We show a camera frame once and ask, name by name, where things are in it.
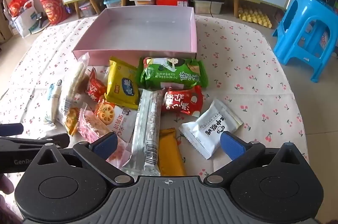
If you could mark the pink cardboard box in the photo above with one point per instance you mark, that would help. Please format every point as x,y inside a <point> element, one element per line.
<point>142,33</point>

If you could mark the plain orange snack packet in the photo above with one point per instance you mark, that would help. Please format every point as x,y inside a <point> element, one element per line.
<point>169,155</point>

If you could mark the red gift bag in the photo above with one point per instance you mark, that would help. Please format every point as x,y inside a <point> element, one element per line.
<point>17,6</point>

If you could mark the white blue-trim snack packet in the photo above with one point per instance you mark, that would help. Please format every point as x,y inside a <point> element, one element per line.
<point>54,102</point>

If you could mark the small red snack packet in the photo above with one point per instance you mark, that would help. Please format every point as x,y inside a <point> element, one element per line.
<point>95,87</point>

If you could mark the orange-latch clear storage bin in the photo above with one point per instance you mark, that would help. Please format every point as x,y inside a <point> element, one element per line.
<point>144,2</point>

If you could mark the red cardboard box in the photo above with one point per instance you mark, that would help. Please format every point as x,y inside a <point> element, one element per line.
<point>171,2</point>

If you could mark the white shopping bag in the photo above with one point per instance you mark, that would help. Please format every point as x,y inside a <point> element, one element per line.
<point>25,20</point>

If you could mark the wide clear storage bin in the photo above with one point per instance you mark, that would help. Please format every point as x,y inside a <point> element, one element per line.
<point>203,8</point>

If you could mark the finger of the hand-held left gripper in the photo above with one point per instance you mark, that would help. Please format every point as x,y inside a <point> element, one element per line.
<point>26,141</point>
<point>12,129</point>

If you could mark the green snack packet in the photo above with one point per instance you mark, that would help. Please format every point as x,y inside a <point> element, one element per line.
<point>169,74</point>

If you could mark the small clear storage bin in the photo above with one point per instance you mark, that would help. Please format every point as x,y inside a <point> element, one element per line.
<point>85,9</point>

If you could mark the yellow egg tray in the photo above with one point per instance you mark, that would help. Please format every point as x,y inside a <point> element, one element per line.
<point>254,17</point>

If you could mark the white round floor stand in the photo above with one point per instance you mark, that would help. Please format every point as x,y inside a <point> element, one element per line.
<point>39,25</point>

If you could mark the white black-print snack packet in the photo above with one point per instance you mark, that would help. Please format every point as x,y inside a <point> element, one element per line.
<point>208,128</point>

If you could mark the large red snack packet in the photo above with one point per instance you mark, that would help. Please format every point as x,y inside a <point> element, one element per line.
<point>179,102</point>

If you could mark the person's left hand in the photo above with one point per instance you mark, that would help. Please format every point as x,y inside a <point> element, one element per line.
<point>5,184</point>

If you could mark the pink clear snack packet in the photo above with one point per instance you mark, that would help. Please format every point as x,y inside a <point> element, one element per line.
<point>89,126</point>

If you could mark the orange white cracker packet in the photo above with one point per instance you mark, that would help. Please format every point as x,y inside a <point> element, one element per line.
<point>116,118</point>

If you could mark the blue plastic stool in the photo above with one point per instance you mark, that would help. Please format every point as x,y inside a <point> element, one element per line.
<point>303,28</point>

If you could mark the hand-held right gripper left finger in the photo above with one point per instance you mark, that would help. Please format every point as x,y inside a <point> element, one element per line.
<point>105,144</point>

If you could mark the long silver snack packet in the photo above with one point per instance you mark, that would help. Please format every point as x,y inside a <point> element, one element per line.
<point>148,134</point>

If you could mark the yellow snack packet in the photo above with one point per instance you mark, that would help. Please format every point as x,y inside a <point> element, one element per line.
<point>122,86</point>

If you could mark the person's left forearm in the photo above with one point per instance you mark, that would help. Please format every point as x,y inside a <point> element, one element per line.
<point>6,213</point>

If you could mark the long clear cracker packet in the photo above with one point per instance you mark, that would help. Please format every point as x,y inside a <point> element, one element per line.
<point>70,107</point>

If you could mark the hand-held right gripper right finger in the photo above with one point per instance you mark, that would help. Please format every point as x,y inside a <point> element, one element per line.
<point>232,146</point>

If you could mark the red face-print bag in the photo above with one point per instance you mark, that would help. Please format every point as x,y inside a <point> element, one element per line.
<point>54,11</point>

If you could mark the blue-lid clear storage bin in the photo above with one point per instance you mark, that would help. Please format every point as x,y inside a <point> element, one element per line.
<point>112,3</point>

